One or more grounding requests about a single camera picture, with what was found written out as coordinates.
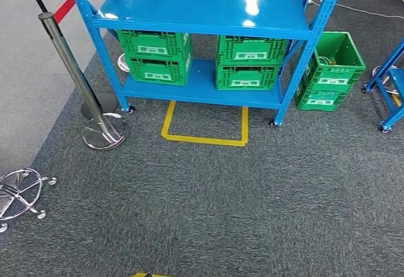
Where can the black round swivel stool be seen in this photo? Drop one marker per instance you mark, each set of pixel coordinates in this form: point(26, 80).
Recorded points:
point(19, 193)

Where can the black pole stanchion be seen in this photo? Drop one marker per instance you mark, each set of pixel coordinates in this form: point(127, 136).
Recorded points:
point(104, 101)

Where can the yellow floor tape square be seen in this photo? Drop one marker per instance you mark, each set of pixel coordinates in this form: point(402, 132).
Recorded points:
point(158, 275)
point(396, 100)
point(167, 120)

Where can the green plastic crate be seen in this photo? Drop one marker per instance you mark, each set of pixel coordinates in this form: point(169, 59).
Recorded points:
point(334, 76)
point(158, 72)
point(249, 49)
point(246, 78)
point(151, 43)
point(319, 99)

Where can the blue metal shelf rack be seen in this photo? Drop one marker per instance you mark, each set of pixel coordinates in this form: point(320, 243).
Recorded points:
point(205, 7)

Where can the blue wheeled metal frame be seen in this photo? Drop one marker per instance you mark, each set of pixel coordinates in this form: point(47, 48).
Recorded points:
point(387, 103)

